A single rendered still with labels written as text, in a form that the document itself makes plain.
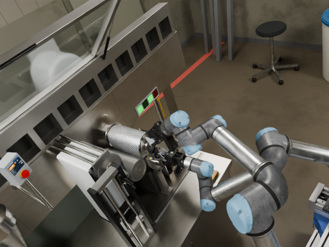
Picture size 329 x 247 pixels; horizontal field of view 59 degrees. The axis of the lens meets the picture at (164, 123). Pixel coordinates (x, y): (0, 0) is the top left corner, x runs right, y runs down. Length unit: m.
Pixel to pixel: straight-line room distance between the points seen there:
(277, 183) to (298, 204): 1.67
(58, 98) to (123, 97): 0.45
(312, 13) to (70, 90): 3.46
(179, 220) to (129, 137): 0.52
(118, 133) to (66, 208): 0.51
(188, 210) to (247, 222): 0.70
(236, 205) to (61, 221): 1.08
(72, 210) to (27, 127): 0.58
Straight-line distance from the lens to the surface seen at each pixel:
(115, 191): 1.32
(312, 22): 4.42
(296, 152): 1.51
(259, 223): 1.03
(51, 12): 3.83
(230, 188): 1.44
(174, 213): 1.67
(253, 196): 1.01
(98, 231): 1.79
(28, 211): 1.63
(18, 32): 3.69
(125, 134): 1.59
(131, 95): 1.87
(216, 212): 1.91
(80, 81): 1.60
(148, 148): 1.53
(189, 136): 1.23
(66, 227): 1.83
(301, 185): 2.82
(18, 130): 1.47
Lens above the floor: 2.27
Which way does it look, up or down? 38 degrees down
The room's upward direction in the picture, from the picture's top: 20 degrees counter-clockwise
